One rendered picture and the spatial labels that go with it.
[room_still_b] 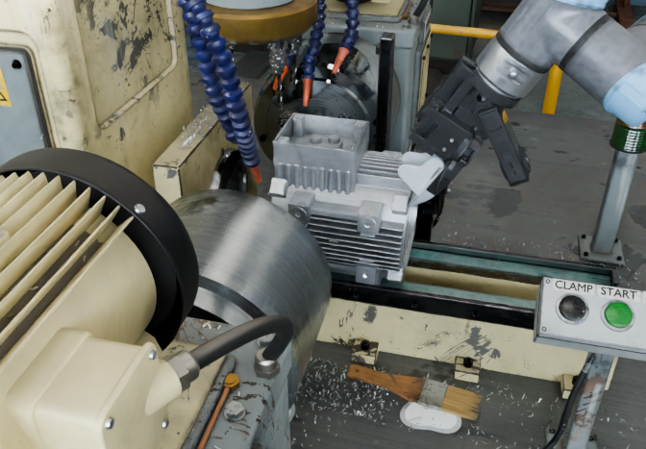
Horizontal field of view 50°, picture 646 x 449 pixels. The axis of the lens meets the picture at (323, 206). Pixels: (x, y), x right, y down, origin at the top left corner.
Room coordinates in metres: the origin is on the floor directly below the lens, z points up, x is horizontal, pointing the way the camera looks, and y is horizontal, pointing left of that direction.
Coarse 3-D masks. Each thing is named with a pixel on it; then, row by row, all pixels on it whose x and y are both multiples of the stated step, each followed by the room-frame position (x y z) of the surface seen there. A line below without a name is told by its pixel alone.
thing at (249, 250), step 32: (192, 192) 0.72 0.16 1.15; (224, 192) 0.71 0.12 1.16; (192, 224) 0.64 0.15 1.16; (224, 224) 0.64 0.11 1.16; (256, 224) 0.65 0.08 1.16; (288, 224) 0.68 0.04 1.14; (224, 256) 0.59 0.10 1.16; (256, 256) 0.60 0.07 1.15; (288, 256) 0.63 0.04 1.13; (320, 256) 0.67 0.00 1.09; (224, 288) 0.54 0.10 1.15; (256, 288) 0.56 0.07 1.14; (288, 288) 0.59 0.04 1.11; (320, 288) 0.64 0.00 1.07; (224, 320) 0.51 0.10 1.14; (320, 320) 0.62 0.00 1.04; (288, 384) 0.53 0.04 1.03
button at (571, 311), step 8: (568, 296) 0.62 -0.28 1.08; (576, 296) 0.62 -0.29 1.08; (560, 304) 0.61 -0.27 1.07; (568, 304) 0.61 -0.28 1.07; (576, 304) 0.61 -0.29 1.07; (584, 304) 0.61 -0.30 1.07; (560, 312) 0.60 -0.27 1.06; (568, 312) 0.60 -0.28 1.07; (576, 312) 0.60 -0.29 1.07; (584, 312) 0.60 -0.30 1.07; (576, 320) 0.60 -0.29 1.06
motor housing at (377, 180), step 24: (360, 168) 0.87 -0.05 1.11; (384, 168) 0.87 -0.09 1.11; (288, 192) 0.86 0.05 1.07; (360, 192) 0.84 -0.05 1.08; (384, 192) 0.84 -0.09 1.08; (408, 192) 0.84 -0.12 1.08; (312, 216) 0.82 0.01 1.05; (336, 216) 0.81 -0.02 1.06; (384, 216) 0.82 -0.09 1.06; (408, 216) 0.94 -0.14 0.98; (336, 240) 0.81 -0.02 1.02; (360, 240) 0.80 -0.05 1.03; (384, 240) 0.79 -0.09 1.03; (408, 240) 0.91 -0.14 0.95; (336, 264) 0.81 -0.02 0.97; (384, 264) 0.79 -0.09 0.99
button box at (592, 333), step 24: (552, 288) 0.63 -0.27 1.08; (576, 288) 0.63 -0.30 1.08; (600, 288) 0.63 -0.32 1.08; (624, 288) 0.62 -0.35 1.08; (552, 312) 0.61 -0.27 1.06; (600, 312) 0.60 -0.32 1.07; (552, 336) 0.59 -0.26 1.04; (576, 336) 0.58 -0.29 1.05; (600, 336) 0.58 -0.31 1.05; (624, 336) 0.58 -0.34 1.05
